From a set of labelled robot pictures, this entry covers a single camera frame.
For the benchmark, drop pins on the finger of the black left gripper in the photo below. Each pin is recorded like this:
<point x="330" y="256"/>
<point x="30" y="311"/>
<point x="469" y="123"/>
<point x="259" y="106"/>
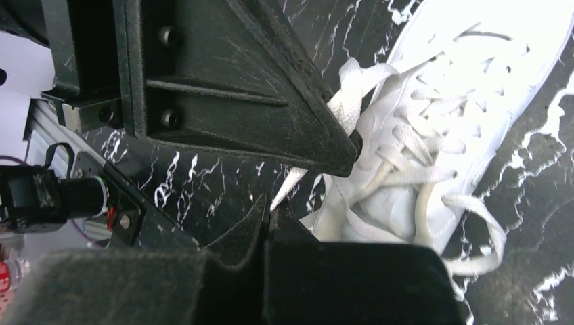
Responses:
<point x="226" y="77"/>

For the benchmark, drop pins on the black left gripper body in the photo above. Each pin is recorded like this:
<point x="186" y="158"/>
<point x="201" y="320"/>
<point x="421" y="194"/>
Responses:
<point x="82" y="39"/>

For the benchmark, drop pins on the white shoelace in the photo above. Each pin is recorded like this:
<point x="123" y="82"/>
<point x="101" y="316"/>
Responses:
<point x="429" y="131"/>

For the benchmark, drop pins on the white sneaker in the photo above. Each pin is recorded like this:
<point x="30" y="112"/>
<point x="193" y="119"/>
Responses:
<point x="522" y="40"/>

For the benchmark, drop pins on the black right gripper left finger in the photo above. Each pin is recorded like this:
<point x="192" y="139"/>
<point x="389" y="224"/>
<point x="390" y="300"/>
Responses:
<point x="218" y="284"/>

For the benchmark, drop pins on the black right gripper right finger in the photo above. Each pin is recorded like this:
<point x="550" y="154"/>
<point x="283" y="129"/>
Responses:
<point x="306" y="281"/>

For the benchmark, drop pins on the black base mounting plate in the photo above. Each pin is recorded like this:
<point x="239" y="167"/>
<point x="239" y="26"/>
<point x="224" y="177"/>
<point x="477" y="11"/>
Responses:
<point x="136" y="221"/>

